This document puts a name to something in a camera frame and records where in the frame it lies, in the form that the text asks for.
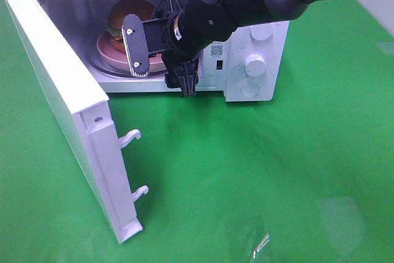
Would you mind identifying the pink round plate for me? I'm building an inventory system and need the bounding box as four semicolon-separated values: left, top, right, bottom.
97;31;166;74

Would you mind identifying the white microwave oven body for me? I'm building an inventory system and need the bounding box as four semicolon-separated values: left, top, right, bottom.
6;0;289;102

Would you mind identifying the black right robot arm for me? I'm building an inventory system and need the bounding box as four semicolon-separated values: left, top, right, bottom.
143;0;320;96

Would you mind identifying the round white door button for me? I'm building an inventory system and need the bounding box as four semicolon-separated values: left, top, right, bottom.
241;83;260;98

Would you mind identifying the burger with lettuce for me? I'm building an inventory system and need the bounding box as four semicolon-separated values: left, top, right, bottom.
105;0;156;54

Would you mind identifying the white round knob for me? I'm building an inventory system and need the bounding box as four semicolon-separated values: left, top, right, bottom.
249;23;273;41
244;54;267;77

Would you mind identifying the white microwave door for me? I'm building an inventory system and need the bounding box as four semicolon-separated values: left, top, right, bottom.
6;0;148;243

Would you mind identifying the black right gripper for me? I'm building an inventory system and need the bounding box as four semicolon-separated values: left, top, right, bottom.
143;0;202;96

